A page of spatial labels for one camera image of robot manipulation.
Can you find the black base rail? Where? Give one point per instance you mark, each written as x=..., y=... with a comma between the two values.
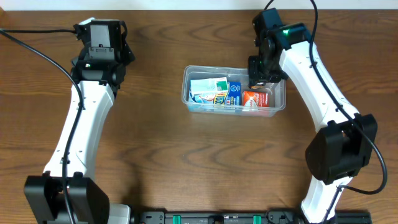
x=270, y=217

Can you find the clear plastic container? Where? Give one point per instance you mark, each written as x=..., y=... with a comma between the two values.
x=276, y=91

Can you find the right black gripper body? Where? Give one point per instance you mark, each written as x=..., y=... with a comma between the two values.
x=259, y=76

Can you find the dark bottle white cap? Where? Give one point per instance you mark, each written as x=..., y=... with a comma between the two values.
x=257, y=85

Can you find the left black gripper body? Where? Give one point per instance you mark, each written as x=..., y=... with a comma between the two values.
x=127, y=54

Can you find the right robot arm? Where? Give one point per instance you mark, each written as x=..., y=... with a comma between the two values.
x=342, y=144

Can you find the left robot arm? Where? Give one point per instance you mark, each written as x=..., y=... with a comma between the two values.
x=66, y=191

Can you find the white blue medicine box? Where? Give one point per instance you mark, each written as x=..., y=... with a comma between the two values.
x=209, y=86

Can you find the red white medicine box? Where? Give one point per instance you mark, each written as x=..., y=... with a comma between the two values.
x=254, y=101

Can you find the blue fever patch box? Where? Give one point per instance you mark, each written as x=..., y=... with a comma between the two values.
x=232, y=97

